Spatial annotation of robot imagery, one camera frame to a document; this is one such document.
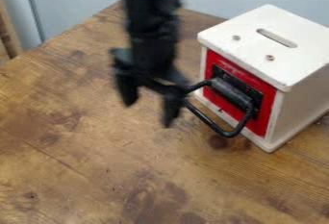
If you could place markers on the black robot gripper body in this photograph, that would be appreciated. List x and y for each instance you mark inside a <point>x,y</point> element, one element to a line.
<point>148,58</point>

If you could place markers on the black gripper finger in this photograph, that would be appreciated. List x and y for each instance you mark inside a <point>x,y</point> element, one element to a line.
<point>127,87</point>
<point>172,102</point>

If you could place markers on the black metal drawer handle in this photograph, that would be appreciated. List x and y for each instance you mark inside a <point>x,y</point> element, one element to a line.
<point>235,98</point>

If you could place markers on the red drawer front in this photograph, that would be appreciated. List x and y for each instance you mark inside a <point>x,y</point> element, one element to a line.
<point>249,84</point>

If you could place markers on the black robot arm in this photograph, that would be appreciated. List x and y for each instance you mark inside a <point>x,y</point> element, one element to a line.
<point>158,6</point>

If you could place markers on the white wooden box cabinet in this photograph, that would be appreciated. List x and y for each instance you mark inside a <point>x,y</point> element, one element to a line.
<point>283,49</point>

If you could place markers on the wooden post at left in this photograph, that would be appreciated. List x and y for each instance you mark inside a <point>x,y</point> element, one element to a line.
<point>9,42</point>

